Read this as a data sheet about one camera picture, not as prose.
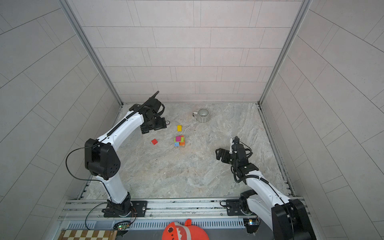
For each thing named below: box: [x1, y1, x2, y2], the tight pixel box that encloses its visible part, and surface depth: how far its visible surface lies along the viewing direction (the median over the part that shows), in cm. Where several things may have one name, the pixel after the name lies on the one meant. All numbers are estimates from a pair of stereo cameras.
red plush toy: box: [162, 219, 210, 240], surface depth 61 cm
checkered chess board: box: [58, 229, 117, 240], surface depth 63 cm
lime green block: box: [174, 137, 185, 143], surface depth 90 cm
